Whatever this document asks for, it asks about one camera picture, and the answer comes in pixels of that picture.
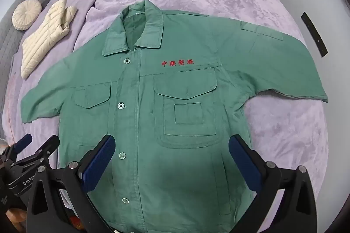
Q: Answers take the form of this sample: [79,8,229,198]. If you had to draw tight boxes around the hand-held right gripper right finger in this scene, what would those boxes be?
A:
[228,134,319,233]

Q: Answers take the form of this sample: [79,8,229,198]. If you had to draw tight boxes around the green button shirt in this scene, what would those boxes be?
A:
[20,0,329,233]

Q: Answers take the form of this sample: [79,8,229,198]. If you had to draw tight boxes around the cream puffer jacket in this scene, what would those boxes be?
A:
[20,0,78,79]

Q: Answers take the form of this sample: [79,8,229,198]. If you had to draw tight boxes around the round cream cushion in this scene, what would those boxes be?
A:
[12,0,43,31]

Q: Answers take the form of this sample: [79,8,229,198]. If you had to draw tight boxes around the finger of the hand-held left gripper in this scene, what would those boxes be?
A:
[11,134,33,157]
[27,135,61,168]

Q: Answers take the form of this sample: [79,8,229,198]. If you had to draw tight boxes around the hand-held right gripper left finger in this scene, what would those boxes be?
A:
[26,134,117,233]

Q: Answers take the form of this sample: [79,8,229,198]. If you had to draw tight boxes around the grey quilted sofa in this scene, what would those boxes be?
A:
[0,0,52,140]

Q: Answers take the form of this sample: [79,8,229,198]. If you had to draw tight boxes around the black flat strip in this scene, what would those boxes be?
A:
[301,12,329,58]

